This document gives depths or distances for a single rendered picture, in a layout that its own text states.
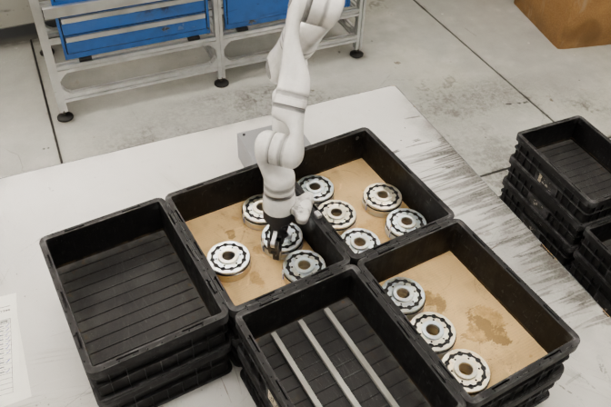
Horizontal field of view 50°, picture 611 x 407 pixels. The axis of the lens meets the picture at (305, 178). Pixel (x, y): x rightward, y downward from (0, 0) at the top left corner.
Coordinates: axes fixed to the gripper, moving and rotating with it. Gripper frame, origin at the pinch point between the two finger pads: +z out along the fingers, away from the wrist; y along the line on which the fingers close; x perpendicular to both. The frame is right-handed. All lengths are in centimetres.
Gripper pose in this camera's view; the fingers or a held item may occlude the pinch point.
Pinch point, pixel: (278, 247)
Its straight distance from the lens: 160.2
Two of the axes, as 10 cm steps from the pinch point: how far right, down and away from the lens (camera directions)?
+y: -2.1, 6.6, -7.2
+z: -0.3, 7.4, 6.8
